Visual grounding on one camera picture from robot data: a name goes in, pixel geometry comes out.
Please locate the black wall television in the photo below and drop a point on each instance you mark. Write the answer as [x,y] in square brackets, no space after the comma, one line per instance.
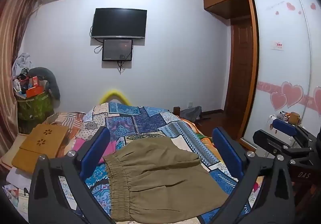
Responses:
[119,22]

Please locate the grey curved pillow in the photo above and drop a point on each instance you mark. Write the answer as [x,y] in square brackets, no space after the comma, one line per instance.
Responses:
[51,81]

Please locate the orange box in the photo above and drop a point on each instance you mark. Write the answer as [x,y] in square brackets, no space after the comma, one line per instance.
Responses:
[33,91]

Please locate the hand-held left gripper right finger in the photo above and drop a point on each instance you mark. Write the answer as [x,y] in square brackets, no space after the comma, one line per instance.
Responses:
[227,148]

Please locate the wooden folding lap desk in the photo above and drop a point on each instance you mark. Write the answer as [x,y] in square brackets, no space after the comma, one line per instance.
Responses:
[37,148]

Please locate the brown wooden door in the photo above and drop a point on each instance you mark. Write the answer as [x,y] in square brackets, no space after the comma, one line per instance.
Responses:
[239,68]

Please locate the grey crumpled cloth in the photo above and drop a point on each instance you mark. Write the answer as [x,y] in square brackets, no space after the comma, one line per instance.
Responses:
[22,62]

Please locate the blue patchwork quilt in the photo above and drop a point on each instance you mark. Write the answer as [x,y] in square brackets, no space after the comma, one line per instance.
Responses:
[150,123]

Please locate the small black wall monitor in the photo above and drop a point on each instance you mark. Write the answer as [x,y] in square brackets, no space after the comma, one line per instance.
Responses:
[116,49]

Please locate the yellow curved headboard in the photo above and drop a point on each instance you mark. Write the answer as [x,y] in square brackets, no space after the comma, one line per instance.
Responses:
[114,92]

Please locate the dark bag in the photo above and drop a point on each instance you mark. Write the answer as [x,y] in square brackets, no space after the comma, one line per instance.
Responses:
[191,113]

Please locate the brown striped curtain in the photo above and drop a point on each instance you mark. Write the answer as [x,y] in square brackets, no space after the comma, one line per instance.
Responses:
[12,51]

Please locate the wooden bedpost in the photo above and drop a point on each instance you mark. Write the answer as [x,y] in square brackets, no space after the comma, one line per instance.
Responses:
[176,111]

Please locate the orange striped blanket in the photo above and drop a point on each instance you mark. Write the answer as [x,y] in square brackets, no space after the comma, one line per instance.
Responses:
[67,120]

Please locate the green patterned basket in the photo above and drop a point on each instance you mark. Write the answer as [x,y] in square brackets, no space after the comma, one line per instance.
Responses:
[35,106]

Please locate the khaki pants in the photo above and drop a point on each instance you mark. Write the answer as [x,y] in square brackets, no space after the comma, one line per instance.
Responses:
[163,178]

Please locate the brown mug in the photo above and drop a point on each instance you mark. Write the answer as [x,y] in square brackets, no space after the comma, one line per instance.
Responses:
[294,118]

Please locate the wooden wardrobe with heart doors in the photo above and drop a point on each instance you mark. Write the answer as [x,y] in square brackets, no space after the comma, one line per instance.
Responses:
[280,38]

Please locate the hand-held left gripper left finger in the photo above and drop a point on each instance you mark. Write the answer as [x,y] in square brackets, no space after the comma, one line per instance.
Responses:
[96,148]

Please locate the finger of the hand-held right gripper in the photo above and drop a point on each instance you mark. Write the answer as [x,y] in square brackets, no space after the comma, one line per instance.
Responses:
[273,143]
[286,127]

